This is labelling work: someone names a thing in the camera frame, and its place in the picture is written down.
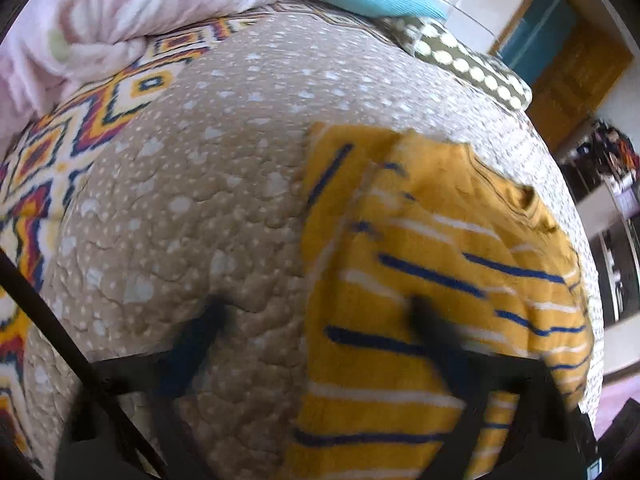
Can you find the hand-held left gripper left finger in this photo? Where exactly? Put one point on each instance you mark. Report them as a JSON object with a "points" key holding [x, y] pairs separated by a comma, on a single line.
{"points": [[192, 347]]}

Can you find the beige dotted quilted blanket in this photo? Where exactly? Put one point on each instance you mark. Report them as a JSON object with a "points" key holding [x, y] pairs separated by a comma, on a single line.
{"points": [[200, 160]]}

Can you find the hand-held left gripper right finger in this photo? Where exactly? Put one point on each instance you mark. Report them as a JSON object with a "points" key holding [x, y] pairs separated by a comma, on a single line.
{"points": [[442, 347]]}

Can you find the yellow striped sweater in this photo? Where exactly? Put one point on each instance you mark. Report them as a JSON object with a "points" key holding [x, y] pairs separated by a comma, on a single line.
{"points": [[400, 260]]}

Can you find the white television cabinet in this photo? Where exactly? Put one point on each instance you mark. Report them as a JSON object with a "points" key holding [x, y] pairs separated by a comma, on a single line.
{"points": [[610, 260]]}

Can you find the pink white duvet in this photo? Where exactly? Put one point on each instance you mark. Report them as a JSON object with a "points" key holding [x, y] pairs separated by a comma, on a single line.
{"points": [[125, 5]]}

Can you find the teal door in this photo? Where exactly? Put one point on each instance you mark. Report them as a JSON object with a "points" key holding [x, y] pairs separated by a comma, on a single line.
{"points": [[535, 30]]}

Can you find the brown wooden door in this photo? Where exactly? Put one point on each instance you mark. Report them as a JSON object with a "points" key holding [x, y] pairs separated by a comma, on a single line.
{"points": [[575, 85]]}

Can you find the shoe rack with clothes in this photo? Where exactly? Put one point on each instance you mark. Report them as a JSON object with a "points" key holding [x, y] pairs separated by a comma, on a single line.
{"points": [[610, 155]]}

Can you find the green printed bolster pillow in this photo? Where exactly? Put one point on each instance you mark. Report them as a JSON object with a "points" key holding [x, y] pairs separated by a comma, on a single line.
{"points": [[465, 65]]}

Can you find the colourful patterned bedspread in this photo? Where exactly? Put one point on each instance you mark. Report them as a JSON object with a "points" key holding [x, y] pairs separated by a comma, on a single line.
{"points": [[45, 160]]}

